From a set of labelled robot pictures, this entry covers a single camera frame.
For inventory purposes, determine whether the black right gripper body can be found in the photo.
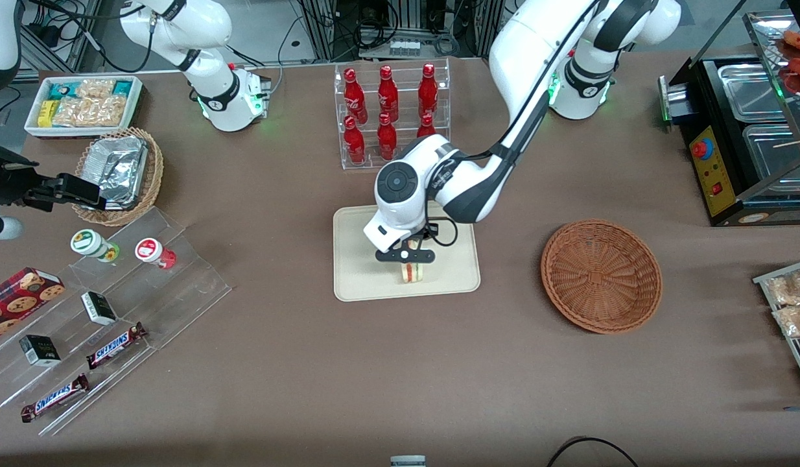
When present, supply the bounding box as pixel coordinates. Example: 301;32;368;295
0;151;43;210

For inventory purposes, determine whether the beige rectangular serving tray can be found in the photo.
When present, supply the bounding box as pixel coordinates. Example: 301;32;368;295
333;201;482;303

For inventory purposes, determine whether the light wicker basket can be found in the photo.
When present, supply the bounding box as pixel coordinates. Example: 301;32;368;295
71;126;165;227

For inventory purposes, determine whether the round brown wicker basket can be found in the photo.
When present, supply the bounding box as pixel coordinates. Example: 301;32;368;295
541;219;664;335

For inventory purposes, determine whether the silver foil container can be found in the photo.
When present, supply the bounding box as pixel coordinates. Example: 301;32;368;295
81;136;149;210

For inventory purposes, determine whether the green lid yogurt cup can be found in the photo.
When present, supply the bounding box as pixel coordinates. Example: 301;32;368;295
70;228;121;263

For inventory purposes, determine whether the white rectangular snack bin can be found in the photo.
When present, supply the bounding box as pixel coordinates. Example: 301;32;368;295
24;75;144;139

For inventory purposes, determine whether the large clear cracker bag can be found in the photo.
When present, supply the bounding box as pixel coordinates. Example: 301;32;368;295
53;95;126;128

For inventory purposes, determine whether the red lid yogurt cup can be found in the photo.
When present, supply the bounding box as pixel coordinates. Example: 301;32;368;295
134;237;178;270

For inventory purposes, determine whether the clear acrylic bottle rack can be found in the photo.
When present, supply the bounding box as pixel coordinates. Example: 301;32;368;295
334;58;451;171

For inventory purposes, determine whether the red plaid cookie box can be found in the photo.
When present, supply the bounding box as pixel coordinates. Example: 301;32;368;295
0;267;67;345

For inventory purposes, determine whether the small clear cracker bag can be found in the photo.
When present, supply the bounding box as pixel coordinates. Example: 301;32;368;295
76;78;115;102

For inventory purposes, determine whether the small black box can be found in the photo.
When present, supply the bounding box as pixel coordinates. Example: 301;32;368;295
18;334;62;368
80;291;118;326

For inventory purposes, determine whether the clear acrylic stepped display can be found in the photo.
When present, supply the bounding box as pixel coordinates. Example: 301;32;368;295
0;207;233;437

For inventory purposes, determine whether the Snickers chocolate bar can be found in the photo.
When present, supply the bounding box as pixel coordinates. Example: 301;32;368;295
20;373;90;424
86;322;148;371

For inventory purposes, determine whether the black food warmer machine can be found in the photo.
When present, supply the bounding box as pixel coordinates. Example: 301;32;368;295
658;9;800;228

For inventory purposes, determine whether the steel warmer pan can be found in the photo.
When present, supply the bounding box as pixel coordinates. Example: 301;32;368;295
717;63;791;125
742;123;800;187

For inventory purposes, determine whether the clear bag of pastry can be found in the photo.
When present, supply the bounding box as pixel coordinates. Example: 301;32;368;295
765;269;800;306
772;303;800;339

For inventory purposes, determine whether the black cable loop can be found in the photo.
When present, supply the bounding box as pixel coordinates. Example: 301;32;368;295
545;436;641;467

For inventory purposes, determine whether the grey wire rack tray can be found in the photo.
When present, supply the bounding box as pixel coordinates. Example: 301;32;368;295
753;257;800;397

